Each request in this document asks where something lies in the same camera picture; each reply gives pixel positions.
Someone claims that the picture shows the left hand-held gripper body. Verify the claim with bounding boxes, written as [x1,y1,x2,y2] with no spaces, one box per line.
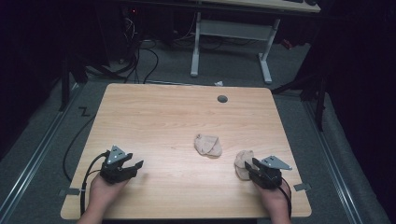
[99,145,138,186]

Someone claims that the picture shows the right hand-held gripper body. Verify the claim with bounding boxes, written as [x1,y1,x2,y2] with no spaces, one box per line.
[247,155,293,190]

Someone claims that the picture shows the beige sock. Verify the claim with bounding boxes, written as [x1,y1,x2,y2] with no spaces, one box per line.
[233,149,260,181]
[193,133,223,159]

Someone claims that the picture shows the person's left hand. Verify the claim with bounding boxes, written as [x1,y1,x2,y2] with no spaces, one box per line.
[84,174,129,214]

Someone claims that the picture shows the person's right hand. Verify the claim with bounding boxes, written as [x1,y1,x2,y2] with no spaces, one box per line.
[253,182,292,217]

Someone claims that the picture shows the grey tape piece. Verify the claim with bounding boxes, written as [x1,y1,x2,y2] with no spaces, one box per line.
[293,182,312,192]
[59,187,82,197]

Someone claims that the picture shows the black metal stand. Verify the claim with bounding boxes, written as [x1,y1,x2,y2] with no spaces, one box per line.
[270,69,329,133]
[58,50,91,113]

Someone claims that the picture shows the white-framed desk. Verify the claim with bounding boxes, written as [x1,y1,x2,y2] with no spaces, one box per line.
[189,0,322,85]

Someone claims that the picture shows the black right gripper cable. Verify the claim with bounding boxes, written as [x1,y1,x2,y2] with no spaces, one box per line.
[278,177,293,220]

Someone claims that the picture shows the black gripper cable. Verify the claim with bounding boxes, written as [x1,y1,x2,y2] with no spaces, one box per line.
[79,150,112,217]
[278,177,293,220]

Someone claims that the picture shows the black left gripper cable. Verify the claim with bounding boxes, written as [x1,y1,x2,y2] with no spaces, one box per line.
[79,150,112,217]

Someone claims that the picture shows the thin black floor cable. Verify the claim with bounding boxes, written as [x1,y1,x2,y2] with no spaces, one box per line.
[62,114,97,183]

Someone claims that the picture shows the metal floor rail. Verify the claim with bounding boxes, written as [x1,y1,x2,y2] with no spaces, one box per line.
[302,100,364,224]
[0,81,86,220]

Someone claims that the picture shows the black looped floor cable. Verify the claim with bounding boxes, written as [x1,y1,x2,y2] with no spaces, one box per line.
[123,37,161,85]

